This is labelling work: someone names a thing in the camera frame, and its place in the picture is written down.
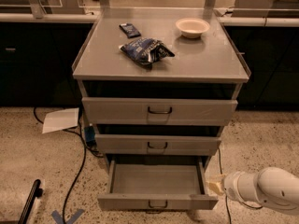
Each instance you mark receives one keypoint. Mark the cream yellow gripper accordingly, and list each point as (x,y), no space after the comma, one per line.
(233,186)

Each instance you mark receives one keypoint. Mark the grey bottom drawer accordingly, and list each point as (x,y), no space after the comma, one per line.
(156,183)

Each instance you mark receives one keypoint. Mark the grey drawer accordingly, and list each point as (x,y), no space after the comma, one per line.
(157,144)
(140,111)
(156,183)

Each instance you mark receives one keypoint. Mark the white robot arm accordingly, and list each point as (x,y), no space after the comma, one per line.
(272,188)

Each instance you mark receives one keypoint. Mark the grey middle drawer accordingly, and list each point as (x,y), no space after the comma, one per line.
(157,144)

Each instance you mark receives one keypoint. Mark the grey metal drawer cabinet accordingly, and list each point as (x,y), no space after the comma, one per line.
(205,68)

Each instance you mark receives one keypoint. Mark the grey top drawer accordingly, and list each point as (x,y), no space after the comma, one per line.
(140,111)

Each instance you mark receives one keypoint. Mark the blue power box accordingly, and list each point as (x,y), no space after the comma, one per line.
(89,134)

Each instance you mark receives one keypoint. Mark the blue chip bag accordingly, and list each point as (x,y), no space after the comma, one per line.
(146,51)

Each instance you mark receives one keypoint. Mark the white paper bowl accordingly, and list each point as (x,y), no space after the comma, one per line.
(192,27)

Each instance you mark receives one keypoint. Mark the white paper sheet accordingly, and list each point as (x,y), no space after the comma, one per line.
(60,120)

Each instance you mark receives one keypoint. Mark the small dark blue packet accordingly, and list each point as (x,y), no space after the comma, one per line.
(129,30)

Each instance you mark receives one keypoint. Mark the black bar bottom left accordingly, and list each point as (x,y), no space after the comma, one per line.
(35,192)

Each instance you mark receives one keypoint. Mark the dark counter cabinet row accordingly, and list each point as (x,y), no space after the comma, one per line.
(36,60)

